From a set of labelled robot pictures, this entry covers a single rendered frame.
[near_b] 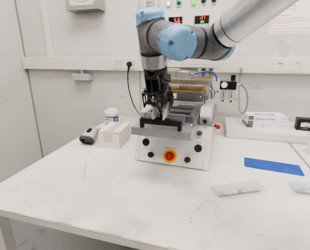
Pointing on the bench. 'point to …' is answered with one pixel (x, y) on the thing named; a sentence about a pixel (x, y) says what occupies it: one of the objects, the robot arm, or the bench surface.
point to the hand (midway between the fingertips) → (162, 117)
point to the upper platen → (187, 88)
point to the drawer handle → (161, 122)
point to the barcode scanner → (89, 135)
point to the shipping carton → (114, 135)
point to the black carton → (304, 123)
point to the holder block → (190, 112)
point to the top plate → (184, 77)
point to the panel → (182, 145)
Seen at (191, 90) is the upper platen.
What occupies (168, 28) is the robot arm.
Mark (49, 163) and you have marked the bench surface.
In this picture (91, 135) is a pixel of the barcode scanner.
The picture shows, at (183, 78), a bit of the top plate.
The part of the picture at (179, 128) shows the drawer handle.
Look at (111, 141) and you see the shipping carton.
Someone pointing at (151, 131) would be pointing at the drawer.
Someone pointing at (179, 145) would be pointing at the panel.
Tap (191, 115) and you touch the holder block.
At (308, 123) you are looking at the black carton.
